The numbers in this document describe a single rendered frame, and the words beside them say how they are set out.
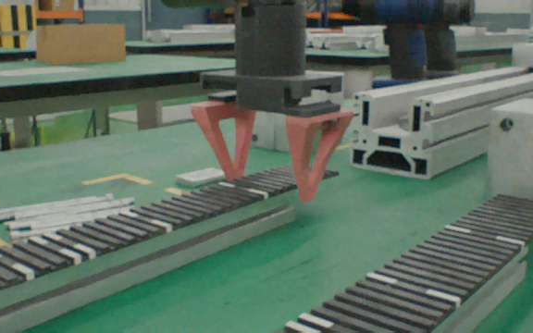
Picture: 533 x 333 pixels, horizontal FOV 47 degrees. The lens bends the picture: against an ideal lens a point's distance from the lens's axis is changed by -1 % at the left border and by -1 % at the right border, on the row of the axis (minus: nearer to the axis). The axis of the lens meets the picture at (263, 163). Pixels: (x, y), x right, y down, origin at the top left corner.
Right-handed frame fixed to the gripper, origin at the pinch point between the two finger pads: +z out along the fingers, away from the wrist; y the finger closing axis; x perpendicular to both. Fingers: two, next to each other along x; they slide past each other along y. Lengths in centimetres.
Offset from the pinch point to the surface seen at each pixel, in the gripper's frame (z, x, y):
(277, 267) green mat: 3.1, 8.0, -7.1
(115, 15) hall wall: -21, -725, 976
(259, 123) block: 0.0, -22.3, 19.8
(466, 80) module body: -4.9, -48.1, 2.3
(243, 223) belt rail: 2.0, 4.9, -1.4
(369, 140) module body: -0.2, -20.9, 2.5
